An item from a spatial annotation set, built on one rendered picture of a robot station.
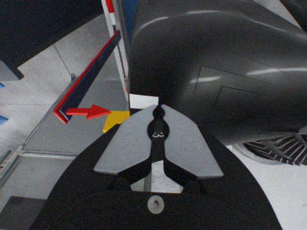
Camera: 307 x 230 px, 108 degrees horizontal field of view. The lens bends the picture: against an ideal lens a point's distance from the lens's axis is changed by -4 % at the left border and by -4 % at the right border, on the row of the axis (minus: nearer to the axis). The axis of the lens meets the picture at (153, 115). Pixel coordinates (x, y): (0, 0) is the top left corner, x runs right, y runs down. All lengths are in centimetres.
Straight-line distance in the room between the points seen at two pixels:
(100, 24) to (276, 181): 150
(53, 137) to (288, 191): 136
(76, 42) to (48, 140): 96
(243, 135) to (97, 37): 141
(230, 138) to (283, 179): 38
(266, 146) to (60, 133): 124
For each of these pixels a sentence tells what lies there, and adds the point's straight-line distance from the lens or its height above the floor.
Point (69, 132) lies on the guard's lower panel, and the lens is 120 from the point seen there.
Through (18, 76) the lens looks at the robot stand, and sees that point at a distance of 52.
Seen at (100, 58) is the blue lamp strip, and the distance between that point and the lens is 28.
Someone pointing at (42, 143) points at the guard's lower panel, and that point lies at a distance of 128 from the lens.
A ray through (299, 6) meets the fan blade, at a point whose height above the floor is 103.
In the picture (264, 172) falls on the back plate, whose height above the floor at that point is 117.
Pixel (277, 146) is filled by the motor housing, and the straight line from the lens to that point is 35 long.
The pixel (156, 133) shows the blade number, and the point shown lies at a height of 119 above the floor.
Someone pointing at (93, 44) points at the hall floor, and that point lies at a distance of 150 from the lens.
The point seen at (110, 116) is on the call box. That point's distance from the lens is 46.
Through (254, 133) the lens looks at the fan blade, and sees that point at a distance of 22.
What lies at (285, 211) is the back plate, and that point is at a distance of 62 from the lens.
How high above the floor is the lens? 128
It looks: 40 degrees down
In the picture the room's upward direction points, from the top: 177 degrees counter-clockwise
